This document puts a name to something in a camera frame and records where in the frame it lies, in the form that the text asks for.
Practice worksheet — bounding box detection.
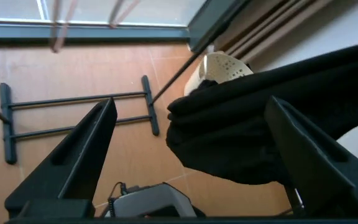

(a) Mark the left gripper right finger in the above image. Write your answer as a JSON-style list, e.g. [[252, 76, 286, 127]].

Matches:
[[264, 95, 358, 219]]

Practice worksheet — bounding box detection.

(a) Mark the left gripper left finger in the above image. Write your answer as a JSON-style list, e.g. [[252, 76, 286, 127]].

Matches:
[[4, 96, 118, 219]]

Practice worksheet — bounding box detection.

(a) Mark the black garment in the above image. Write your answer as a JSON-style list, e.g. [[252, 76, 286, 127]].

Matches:
[[165, 41, 358, 187]]

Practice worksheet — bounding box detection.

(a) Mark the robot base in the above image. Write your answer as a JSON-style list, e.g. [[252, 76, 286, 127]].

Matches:
[[103, 181, 207, 218]]

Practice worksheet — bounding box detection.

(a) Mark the black clothes rack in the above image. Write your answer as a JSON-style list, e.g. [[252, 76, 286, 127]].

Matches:
[[0, 46, 211, 166]]

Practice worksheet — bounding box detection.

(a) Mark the white laundry basket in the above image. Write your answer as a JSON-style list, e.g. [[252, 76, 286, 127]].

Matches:
[[183, 50, 255, 97]]

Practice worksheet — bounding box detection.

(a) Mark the window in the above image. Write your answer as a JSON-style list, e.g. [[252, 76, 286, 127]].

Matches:
[[0, 0, 251, 53]]

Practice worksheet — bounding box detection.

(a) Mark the brown curtain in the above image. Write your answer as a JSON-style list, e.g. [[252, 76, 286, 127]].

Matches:
[[213, 0, 335, 65]]

